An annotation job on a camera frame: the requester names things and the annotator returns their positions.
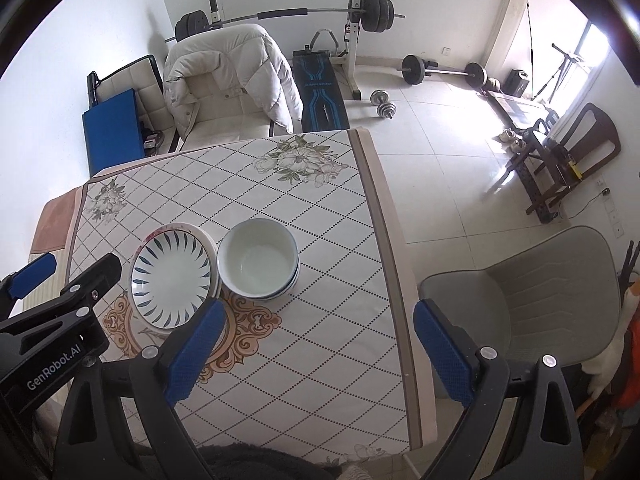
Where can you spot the blue leaf pattern plate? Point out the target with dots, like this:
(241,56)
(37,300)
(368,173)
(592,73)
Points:
(170,280)

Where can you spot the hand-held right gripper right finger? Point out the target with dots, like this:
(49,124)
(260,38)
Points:
(442,355)

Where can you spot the black box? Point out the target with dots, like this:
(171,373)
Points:
(517,82)

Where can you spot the cream chair black frame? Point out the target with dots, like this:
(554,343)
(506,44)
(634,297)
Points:
(135,80)

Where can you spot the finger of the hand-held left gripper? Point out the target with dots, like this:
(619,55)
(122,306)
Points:
(102,272)
(32,275)

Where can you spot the white down jacket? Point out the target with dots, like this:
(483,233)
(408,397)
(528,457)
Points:
(235,55)

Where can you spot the dark wooden chair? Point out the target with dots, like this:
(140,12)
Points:
(600,135)

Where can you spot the black and blue exercise bench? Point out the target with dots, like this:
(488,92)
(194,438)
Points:
(320,95)

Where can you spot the pink floral plate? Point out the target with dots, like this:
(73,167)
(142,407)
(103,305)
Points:
(205,241)

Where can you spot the diamond pattern floral tablecloth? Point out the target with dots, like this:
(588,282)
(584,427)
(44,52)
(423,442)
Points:
(325,260)

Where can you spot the black tripod stand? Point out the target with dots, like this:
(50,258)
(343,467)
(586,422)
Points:
(565,55)

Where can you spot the grey office chair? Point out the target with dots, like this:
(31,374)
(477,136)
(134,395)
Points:
(540,280)

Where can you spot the blue folded mat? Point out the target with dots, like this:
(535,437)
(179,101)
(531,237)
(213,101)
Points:
(112,130)

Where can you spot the chrome dumbbell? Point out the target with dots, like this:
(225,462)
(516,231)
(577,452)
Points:
(385,107)

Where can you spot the barbell with black plates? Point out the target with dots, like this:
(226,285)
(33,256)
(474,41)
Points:
(375,10)

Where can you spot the white squat rack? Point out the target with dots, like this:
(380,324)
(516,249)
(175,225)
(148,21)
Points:
(355,55)

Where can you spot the pair of light shoes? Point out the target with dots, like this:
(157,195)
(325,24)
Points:
(510,136)

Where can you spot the orange cloth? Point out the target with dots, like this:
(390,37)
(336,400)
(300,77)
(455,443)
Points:
(631,390)

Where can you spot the cream ribbed cushion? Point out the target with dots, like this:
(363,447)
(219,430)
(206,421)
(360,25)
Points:
(42,296)

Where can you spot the wooden framed board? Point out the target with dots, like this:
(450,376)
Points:
(515,110)

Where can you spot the short barbell black plates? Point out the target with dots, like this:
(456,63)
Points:
(412,69)

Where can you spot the white bowl dark rim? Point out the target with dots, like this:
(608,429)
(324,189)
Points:
(260,260)

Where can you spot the white bowl blue rim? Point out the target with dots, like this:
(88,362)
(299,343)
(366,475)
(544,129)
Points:
(290,287)

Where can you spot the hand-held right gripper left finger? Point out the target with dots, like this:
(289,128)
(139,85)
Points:
(197,355)

